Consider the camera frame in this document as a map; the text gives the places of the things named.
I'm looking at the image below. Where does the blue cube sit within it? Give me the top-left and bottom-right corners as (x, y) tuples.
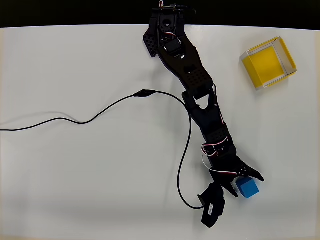
(235, 175), (261, 200)

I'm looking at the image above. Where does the yellow open box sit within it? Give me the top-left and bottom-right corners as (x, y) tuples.
(239, 36), (299, 92)

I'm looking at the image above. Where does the white red servo wire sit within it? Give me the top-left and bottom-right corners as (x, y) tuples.
(201, 154), (238, 176)
(201, 138), (230, 158)

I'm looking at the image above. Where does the black gripper-mounted camera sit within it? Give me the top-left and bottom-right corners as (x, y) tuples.
(196, 182), (227, 229)

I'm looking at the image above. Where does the black camera cable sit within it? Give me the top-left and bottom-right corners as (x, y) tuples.
(0, 88), (204, 210)

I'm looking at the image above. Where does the black power cable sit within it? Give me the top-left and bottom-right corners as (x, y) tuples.
(172, 2), (199, 16)

